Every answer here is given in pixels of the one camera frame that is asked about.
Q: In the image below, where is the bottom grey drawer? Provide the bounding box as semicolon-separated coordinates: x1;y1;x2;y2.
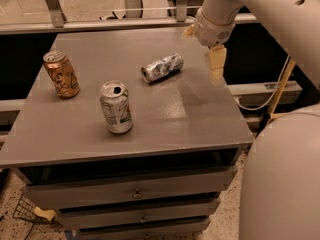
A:
78;216;210;240

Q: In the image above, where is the orange soda can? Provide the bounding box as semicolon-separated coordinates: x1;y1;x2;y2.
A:
43;51;80;98

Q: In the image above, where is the grey drawer cabinet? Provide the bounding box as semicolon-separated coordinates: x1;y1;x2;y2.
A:
1;28;252;240

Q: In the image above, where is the white green soda can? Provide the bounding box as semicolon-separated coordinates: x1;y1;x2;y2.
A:
100;80;133;134

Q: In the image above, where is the grey drawer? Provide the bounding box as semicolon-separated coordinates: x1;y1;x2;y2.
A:
24;166;237;209
78;216;210;240
58;194;220;229

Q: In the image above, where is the yellow metal stand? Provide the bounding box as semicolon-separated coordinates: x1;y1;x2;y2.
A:
265;56;296;124

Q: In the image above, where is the metal railing frame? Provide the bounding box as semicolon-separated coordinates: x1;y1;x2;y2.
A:
0;0;259;36

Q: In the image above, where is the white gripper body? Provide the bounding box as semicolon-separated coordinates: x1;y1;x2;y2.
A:
194;9;234;47

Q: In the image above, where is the silver redbull can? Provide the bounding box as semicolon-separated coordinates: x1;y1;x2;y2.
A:
141;53;184;83

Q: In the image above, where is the white cable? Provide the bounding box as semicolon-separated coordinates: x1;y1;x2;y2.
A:
235;55;290;112

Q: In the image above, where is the top grey drawer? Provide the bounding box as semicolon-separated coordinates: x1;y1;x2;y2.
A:
24;166;237;209

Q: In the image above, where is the middle grey drawer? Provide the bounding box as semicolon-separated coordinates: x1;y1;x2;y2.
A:
58;194;220;229

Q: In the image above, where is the black wire basket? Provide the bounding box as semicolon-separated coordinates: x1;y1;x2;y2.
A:
12;195;49;224

